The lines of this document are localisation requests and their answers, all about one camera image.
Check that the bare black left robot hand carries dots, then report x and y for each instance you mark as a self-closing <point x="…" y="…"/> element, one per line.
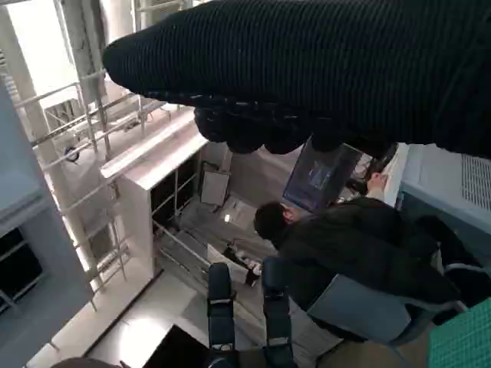
<point x="220" y="306"/>

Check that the grey plastic chair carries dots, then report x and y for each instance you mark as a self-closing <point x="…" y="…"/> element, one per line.
<point x="360" y="310"/>

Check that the white desk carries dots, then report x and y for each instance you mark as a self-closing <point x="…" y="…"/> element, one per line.
<point x="393" y="172"/>

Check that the white metal rack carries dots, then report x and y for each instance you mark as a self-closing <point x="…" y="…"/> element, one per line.
<point x="92" y="126"/>

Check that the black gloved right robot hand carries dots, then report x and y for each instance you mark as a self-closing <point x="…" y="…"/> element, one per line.
<point x="307" y="69"/>

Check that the green cutting mat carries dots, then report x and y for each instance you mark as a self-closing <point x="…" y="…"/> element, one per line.
<point x="464" y="341"/>

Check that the person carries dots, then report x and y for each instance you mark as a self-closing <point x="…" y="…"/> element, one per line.
<point x="345" y="245"/>

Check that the white framed board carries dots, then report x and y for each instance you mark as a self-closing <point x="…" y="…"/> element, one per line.
<point x="213" y="188"/>

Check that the white grilled air purifier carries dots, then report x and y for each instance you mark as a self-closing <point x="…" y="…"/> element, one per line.
<point x="433" y="180"/>

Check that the dark computer monitor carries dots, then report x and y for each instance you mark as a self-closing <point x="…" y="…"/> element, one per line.
<point x="314" y="176"/>

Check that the white shelving unit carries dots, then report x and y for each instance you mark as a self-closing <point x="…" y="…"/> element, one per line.
<point x="134" y="191"/>

